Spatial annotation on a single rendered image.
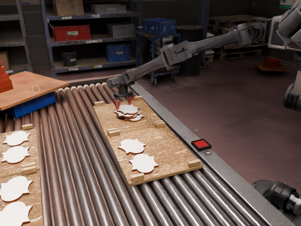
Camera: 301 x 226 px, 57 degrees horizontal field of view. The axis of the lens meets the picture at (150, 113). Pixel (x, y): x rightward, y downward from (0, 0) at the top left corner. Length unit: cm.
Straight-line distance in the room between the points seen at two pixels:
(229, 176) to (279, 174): 173
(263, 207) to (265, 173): 178
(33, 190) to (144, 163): 47
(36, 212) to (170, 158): 61
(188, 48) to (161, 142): 50
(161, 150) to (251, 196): 46
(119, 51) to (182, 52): 463
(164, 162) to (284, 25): 73
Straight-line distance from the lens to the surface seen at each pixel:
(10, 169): 139
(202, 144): 145
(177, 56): 125
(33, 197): 120
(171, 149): 138
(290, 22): 100
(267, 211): 118
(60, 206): 115
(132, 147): 137
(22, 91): 197
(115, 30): 570
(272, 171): 300
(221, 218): 110
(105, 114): 174
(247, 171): 292
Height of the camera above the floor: 169
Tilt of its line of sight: 26 degrees down
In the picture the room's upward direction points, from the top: straight up
